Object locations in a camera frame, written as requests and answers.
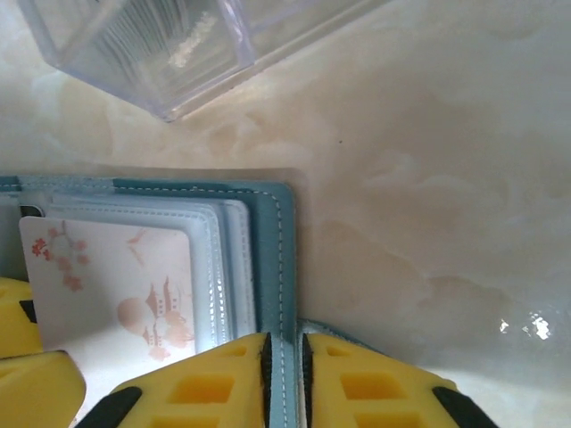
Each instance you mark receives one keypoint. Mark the blue leather card holder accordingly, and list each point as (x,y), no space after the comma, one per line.
(267,249)

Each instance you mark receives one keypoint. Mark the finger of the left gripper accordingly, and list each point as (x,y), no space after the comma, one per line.
(35,392)
(15,316)

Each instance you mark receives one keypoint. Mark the clear acrylic card box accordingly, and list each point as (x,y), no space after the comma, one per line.
(156,53)

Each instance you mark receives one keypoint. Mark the white card pink print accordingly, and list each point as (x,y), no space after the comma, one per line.
(107,276)

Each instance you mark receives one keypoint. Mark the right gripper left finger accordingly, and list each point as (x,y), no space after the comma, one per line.
(201,392)

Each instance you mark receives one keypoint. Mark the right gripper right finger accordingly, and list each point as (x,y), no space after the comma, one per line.
(370,392)

